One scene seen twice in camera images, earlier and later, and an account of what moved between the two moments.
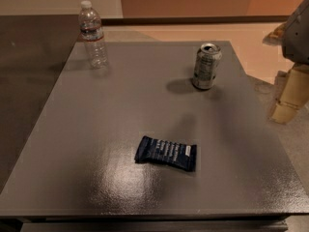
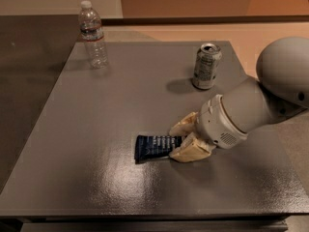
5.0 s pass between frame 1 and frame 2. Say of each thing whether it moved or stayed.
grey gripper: moved
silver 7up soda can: stayed
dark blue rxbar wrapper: moved
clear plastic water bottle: stayed
